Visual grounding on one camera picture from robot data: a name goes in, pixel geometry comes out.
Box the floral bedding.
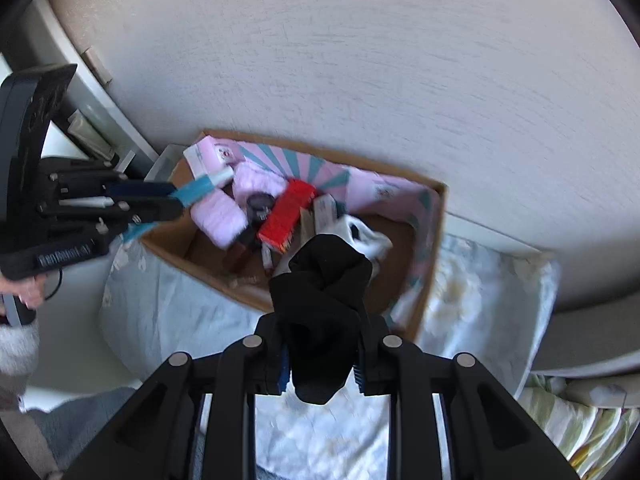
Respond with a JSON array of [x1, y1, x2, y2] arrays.
[[518, 374, 639, 479]]

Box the white panda sock in box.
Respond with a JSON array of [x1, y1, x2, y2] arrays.
[[312, 194, 343, 234]]

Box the grey fleece trousers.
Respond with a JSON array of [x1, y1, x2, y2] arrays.
[[27, 387, 136, 471]]

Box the red carton box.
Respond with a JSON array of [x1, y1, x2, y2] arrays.
[[257, 179, 317, 254]]

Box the blue cosmetic tube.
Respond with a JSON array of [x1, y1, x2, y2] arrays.
[[122, 167, 234, 244]]

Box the pink teal cardboard box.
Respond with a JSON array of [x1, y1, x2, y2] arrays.
[[142, 130, 447, 340]]

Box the white panda sock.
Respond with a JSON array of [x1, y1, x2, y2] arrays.
[[273, 214, 393, 280], [312, 194, 343, 234]]

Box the floral cloth mat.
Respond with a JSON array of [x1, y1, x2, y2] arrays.
[[99, 235, 559, 479]]

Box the black round jar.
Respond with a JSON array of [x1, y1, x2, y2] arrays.
[[246, 193, 276, 224]]

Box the red YSL lip bottle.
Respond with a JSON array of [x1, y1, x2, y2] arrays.
[[222, 226, 260, 274]]

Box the person left hand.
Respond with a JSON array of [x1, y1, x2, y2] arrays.
[[0, 274, 47, 310]]

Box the black scrunchie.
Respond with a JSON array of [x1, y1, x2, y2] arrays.
[[269, 234, 372, 405]]

